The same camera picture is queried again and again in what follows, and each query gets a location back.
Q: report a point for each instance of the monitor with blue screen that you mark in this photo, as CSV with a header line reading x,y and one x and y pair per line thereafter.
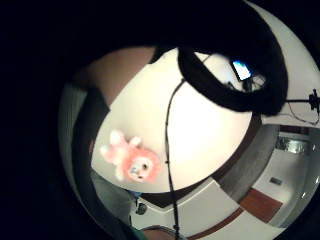
x,y
241,70

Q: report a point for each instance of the black tripod stand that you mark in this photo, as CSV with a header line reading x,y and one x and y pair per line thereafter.
x,y
313,100

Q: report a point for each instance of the red-brown cabinet panel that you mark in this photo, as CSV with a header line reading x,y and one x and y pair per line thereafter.
x,y
260,205

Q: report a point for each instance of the pink soft toy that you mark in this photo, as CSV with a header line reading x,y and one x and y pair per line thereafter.
x,y
135,161

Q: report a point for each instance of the small dark round object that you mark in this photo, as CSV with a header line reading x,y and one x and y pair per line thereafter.
x,y
141,208

